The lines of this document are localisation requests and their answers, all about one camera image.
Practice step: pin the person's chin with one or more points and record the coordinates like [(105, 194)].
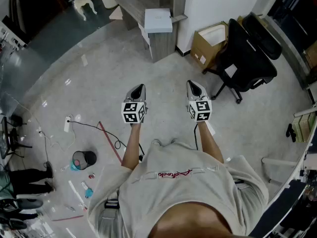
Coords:
[(195, 222)]

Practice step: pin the person's right forearm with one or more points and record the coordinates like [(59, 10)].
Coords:
[(209, 142)]

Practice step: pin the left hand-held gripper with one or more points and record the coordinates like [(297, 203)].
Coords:
[(133, 111)]

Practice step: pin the grey wooden shelf desk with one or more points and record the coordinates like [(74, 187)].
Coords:
[(162, 43)]

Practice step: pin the white plastic strip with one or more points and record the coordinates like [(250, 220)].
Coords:
[(76, 193)]

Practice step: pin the black office chair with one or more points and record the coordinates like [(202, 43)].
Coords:
[(247, 58)]

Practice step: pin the white table leg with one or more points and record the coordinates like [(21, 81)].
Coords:
[(278, 162)]

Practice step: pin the white foam insert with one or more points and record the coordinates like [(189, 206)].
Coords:
[(214, 35)]

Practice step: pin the small white stool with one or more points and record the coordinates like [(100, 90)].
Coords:
[(85, 3)]

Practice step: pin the teal wrapper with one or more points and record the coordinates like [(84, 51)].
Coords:
[(88, 193)]

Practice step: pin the white curved desk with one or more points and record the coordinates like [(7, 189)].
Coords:
[(294, 182)]

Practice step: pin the stack of green boxes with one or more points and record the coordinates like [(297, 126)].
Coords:
[(304, 126)]

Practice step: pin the black handheld device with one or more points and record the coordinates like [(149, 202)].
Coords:
[(290, 132)]

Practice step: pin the thin red floor strip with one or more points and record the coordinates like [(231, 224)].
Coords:
[(68, 218)]

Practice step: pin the black monitor stand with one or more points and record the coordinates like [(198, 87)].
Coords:
[(12, 140)]

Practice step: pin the white power strip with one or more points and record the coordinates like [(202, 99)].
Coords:
[(67, 124)]

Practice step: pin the pale grey folder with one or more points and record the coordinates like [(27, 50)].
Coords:
[(158, 20)]

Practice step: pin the red floor tape strip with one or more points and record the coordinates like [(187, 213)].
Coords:
[(110, 140)]

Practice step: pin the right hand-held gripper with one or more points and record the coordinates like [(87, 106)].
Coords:
[(201, 110)]

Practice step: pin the black mesh waste bin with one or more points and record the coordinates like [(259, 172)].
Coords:
[(85, 159)]

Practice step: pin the brown cardboard box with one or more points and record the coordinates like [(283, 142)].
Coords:
[(205, 54)]

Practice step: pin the person's beige shirt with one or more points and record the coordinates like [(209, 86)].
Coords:
[(178, 182)]

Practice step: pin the person's left forearm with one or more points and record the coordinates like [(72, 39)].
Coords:
[(132, 145)]

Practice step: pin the teal plastic bag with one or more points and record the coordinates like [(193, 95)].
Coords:
[(73, 167)]

